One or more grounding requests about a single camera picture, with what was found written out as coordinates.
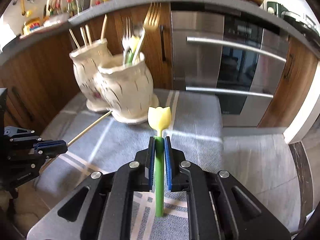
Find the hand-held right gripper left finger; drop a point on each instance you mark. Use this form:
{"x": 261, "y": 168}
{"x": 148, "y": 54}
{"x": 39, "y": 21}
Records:
{"x": 151, "y": 160}

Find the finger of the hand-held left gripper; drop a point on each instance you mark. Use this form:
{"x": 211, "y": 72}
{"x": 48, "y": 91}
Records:
{"x": 52, "y": 150}
{"x": 52, "y": 143}

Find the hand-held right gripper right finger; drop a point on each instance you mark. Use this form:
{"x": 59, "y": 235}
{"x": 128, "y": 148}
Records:
{"x": 168, "y": 162}

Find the bamboo chopstick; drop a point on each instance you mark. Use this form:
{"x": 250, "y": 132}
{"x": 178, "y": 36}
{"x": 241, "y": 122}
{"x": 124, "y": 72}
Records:
{"x": 88, "y": 35}
{"x": 83, "y": 37}
{"x": 90, "y": 127}
{"x": 75, "y": 39}
{"x": 104, "y": 27}

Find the green yellow tulip utensil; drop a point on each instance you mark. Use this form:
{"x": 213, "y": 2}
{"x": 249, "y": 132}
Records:
{"x": 159, "y": 118}
{"x": 134, "y": 43}

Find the white ceramic ribbed utensil pot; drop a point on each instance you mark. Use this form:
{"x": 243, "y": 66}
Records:
{"x": 127, "y": 90}

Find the white ceramic floral utensil pot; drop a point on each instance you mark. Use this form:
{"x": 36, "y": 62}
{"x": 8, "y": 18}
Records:
{"x": 86, "y": 75}

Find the silver flower spoon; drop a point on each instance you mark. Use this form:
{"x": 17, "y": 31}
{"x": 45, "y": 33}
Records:
{"x": 139, "y": 30}

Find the gold fork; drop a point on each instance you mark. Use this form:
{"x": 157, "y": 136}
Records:
{"x": 152, "y": 17}

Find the grey checked table cloth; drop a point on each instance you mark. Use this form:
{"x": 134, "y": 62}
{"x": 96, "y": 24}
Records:
{"x": 195, "y": 120}

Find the white ceramic double saucer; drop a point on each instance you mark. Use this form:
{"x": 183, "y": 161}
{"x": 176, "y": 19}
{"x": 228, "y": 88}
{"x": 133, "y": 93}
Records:
{"x": 151, "y": 105}

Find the wooden kitchen cabinet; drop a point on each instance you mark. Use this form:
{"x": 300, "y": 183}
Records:
{"x": 280, "y": 100}
{"x": 37, "y": 80}

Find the stainless steel oven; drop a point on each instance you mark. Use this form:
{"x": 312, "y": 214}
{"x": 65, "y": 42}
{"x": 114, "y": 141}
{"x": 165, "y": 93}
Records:
{"x": 197, "y": 62}

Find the yellow jar with red label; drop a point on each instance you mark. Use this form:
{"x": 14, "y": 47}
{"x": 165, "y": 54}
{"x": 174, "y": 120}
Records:
{"x": 32, "y": 26}

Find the silver fork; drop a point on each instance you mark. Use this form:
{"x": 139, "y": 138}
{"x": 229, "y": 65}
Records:
{"x": 127, "y": 38}

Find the red label sauce bottle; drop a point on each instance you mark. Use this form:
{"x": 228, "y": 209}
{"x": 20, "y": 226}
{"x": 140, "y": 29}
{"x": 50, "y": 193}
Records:
{"x": 70, "y": 7}

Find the yellow hanging ladle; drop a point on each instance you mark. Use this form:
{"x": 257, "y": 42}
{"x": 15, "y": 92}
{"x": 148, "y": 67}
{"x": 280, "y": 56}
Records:
{"x": 25, "y": 5}

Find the clear bottle with yellow cap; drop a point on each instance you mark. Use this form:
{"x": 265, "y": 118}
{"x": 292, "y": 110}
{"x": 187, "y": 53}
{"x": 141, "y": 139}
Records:
{"x": 79, "y": 3}

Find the dark green container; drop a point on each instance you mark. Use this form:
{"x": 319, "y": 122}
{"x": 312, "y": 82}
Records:
{"x": 273, "y": 9}

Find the black countertop appliance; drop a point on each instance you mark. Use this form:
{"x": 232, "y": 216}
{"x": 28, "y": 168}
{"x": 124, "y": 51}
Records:
{"x": 302, "y": 22}

